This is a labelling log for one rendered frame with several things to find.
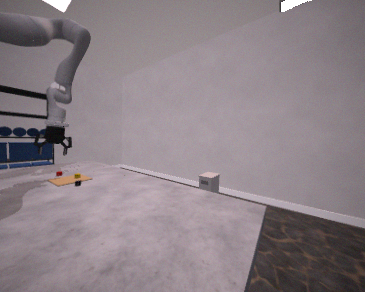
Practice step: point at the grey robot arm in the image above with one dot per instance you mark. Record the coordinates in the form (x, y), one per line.
(30, 31)

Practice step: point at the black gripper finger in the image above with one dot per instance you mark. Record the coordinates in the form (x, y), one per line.
(43, 143)
(69, 139)

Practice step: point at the tan square mat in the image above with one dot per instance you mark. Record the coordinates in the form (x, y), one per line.
(68, 180)

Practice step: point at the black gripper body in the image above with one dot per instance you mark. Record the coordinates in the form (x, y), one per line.
(54, 132)

